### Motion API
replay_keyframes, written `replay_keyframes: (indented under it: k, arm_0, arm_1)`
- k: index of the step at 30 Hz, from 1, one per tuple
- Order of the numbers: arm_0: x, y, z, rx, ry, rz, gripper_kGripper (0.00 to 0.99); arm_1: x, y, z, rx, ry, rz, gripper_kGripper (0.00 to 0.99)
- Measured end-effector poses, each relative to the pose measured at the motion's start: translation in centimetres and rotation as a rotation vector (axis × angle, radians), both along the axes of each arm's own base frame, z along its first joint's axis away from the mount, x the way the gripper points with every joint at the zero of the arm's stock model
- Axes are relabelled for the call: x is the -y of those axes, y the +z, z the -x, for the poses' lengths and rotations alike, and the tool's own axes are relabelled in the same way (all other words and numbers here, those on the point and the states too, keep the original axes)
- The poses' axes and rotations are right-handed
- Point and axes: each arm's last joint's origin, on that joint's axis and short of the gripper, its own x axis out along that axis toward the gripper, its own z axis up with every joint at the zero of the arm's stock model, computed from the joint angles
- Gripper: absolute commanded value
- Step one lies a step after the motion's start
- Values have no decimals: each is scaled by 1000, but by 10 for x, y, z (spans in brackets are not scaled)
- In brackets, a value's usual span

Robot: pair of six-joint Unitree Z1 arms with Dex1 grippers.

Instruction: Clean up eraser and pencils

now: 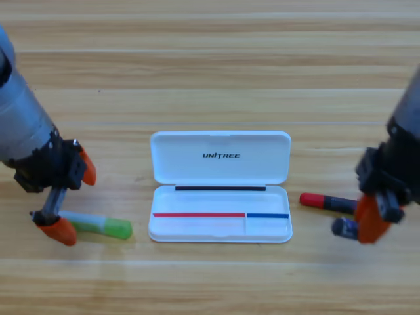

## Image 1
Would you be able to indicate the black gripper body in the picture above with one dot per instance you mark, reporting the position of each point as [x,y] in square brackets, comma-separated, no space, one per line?
[49,164]
[390,170]

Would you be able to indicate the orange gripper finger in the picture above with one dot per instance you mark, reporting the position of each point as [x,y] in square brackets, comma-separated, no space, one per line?
[60,231]
[369,223]
[87,169]

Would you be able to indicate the dark blue eraser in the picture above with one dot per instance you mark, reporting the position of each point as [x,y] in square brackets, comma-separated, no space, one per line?
[344,228]

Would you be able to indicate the green and white glue stick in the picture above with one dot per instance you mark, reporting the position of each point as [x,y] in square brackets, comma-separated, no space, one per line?
[105,226]

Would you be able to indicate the red and black marker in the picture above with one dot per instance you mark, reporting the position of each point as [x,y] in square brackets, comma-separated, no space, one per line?
[325,201]

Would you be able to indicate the white Unitree pencil case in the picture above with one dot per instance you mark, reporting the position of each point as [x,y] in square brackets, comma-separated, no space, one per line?
[220,197]

